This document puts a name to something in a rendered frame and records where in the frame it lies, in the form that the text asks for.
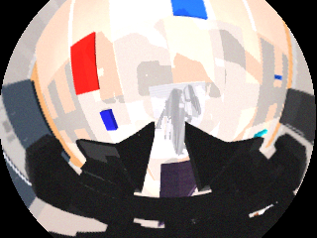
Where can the red flat plate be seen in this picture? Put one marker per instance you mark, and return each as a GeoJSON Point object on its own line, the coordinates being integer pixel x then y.
{"type": "Point", "coordinates": [83, 64]}

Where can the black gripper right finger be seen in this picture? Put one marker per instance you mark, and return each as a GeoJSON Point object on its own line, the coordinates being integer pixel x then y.
{"type": "Point", "coordinates": [209, 156]}

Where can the blue flat block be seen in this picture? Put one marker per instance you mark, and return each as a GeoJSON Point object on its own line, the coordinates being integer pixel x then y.
{"type": "Point", "coordinates": [109, 119]}

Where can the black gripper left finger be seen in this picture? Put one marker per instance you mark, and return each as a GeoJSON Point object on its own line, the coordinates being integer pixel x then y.
{"type": "Point", "coordinates": [131, 156]}

